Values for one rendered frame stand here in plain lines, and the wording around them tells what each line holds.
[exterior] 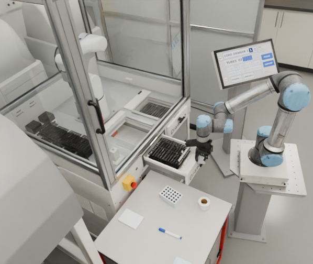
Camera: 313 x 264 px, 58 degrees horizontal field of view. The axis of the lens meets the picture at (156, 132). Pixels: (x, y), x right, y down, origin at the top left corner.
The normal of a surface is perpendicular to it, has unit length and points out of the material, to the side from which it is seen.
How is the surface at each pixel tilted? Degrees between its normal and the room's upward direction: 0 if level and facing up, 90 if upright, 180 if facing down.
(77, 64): 90
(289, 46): 90
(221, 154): 5
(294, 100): 82
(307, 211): 0
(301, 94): 83
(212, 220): 0
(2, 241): 69
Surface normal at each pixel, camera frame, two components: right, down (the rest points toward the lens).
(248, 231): -0.21, 0.66
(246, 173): -0.11, -0.75
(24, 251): 0.85, 0.29
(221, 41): -0.53, 0.59
